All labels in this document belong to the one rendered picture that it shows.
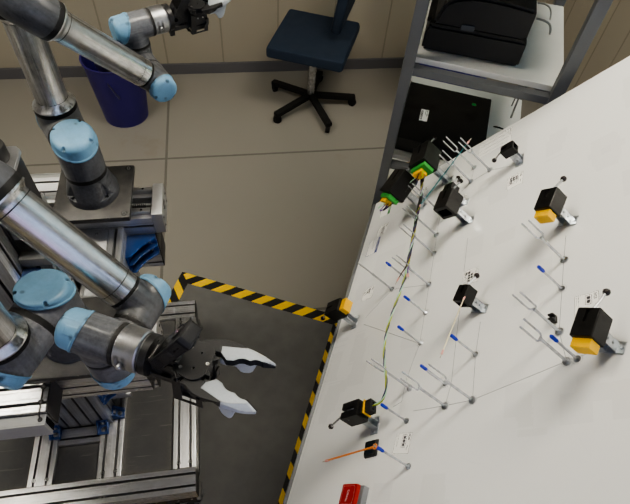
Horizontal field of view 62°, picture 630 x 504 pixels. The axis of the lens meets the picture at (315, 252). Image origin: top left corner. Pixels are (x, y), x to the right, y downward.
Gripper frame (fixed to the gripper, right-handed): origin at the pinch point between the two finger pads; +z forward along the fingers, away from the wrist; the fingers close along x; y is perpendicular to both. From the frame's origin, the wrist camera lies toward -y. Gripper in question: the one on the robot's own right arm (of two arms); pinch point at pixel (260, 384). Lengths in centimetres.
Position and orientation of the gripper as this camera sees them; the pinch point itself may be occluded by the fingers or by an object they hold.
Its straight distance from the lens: 86.7
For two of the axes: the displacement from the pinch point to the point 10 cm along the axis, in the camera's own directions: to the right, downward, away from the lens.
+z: 9.5, 2.8, -1.4
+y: -1.0, 7.0, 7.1
